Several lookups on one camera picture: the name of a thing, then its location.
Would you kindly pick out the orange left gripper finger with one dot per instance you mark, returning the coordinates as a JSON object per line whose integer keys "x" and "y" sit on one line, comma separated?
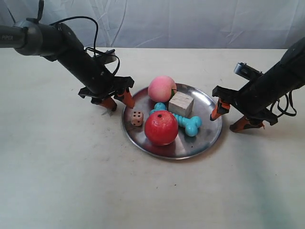
{"x": 109, "y": 103}
{"x": 125, "y": 97}

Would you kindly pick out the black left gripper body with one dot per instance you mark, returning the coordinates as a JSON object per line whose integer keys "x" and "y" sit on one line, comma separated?
{"x": 99, "y": 82}

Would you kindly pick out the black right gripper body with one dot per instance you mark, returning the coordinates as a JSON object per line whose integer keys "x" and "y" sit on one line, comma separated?
{"x": 255, "y": 96}

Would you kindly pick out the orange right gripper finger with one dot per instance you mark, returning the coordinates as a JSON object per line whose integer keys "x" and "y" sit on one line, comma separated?
{"x": 246, "y": 123}
{"x": 220, "y": 109}

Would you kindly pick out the small wooden die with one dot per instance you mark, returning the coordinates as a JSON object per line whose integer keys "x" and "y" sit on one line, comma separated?
{"x": 137, "y": 118}

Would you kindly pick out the turquoise bone toy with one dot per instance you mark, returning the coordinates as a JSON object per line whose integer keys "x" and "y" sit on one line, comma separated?
{"x": 190, "y": 125}

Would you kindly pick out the pink peach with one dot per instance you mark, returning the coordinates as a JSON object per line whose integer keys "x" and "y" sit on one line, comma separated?
{"x": 160, "y": 88}

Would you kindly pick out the wooden cube block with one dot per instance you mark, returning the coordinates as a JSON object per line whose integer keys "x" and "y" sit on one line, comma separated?
{"x": 181, "y": 104}

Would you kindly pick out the red apple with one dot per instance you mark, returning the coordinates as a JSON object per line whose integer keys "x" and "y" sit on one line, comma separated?
{"x": 161, "y": 128}

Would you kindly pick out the round metal plate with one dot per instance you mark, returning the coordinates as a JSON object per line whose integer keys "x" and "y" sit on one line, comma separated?
{"x": 184, "y": 146}

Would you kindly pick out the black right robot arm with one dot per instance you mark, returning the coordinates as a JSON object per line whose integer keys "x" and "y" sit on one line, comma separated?
{"x": 280, "y": 106}

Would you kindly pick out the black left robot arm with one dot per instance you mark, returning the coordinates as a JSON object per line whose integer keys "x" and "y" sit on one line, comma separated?
{"x": 58, "y": 42}

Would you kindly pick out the white backdrop cloth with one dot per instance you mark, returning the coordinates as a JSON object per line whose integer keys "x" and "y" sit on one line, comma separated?
{"x": 228, "y": 24}

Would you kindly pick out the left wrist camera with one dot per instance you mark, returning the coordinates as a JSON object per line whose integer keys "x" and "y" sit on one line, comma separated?
{"x": 106, "y": 57}

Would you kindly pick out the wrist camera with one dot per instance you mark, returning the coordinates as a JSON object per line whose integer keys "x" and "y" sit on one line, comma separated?
{"x": 106, "y": 57}
{"x": 244, "y": 70}

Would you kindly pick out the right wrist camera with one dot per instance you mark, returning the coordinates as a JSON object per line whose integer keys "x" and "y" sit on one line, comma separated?
{"x": 244, "y": 70}

